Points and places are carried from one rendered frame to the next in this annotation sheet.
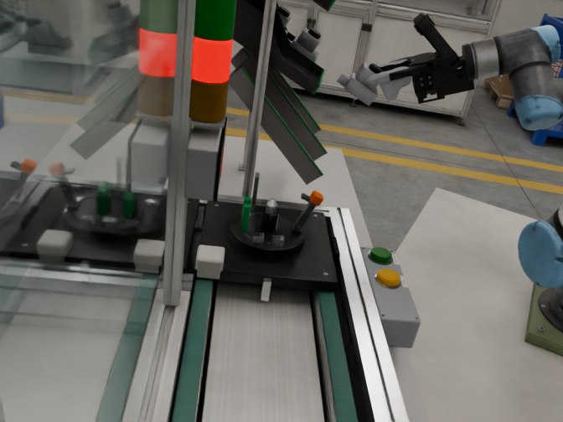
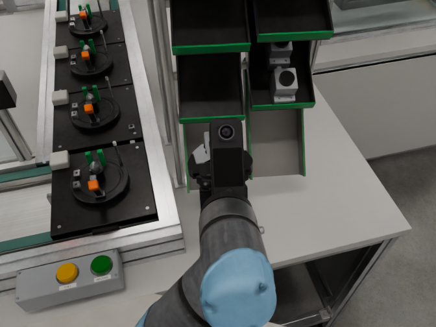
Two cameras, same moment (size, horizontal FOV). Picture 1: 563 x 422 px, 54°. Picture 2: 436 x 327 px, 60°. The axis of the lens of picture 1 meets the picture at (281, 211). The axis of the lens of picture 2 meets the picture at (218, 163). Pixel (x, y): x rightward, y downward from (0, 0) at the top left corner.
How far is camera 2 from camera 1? 1.24 m
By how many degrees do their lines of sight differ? 63
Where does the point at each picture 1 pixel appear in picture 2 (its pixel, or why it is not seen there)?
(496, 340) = not seen: outside the picture
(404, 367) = (32, 317)
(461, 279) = not seen: outside the picture
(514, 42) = (208, 241)
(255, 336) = (21, 209)
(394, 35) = not seen: outside the picture
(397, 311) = (25, 283)
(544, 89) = (151, 318)
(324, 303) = (39, 235)
